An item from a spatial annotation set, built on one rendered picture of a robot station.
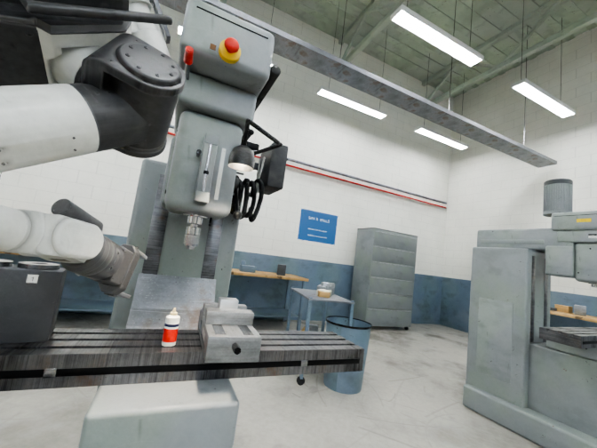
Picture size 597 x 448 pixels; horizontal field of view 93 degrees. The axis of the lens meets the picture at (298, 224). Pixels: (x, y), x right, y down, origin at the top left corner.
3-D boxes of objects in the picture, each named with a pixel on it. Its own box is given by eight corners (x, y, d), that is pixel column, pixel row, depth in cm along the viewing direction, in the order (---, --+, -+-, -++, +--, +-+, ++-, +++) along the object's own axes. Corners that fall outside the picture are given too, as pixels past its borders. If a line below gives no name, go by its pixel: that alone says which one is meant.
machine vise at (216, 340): (258, 362, 81) (264, 323, 82) (203, 363, 75) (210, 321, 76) (236, 328, 113) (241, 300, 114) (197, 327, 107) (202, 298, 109)
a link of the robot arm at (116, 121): (103, 100, 34) (194, 93, 44) (56, 47, 34) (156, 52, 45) (97, 165, 42) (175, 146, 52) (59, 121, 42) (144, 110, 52)
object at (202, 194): (208, 203, 85) (219, 136, 87) (194, 200, 83) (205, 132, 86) (206, 204, 88) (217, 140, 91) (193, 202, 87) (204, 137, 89)
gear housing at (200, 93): (254, 123, 93) (258, 94, 94) (174, 97, 83) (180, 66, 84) (234, 152, 123) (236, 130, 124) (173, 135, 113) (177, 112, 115)
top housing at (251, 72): (271, 80, 86) (278, 31, 87) (178, 44, 75) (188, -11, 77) (236, 133, 128) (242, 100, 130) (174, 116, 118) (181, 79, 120)
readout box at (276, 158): (285, 189, 131) (290, 147, 134) (266, 185, 128) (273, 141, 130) (271, 196, 149) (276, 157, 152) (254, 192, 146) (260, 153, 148)
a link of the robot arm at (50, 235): (101, 260, 54) (37, 253, 41) (55, 258, 54) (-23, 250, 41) (108, 228, 55) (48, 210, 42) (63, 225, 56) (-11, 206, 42)
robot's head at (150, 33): (131, 53, 53) (175, 54, 59) (107, -9, 50) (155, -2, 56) (122, 67, 58) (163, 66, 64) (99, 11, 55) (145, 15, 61)
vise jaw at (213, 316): (252, 325, 92) (254, 313, 93) (204, 324, 87) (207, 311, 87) (248, 321, 98) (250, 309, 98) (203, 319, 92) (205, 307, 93)
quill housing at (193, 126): (232, 218, 91) (246, 124, 95) (162, 206, 83) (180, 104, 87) (221, 221, 109) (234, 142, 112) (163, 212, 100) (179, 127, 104)
